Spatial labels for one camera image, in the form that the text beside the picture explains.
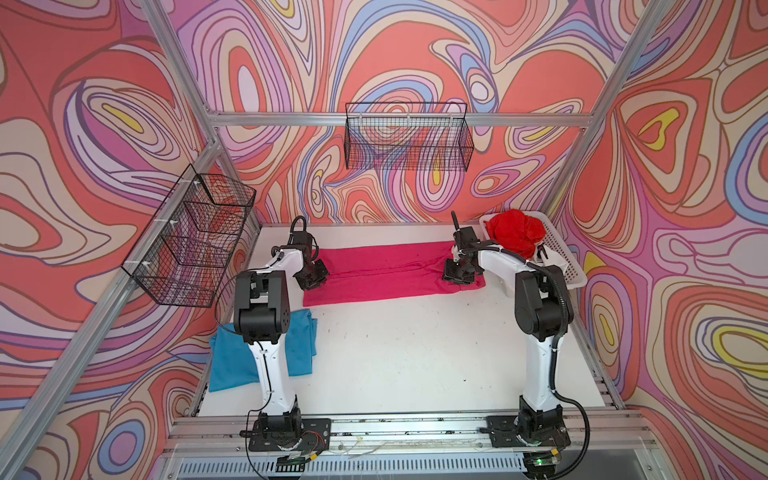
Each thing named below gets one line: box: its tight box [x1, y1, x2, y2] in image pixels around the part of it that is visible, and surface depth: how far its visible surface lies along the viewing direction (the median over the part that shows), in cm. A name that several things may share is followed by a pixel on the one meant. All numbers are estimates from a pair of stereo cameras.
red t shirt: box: [483, 209, 546, 259], surface depth 109 cm
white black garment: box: [534, 243, 569, 271], surface depth 103 cm
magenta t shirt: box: [303, 241, 486, 307], surface depth 107 cm
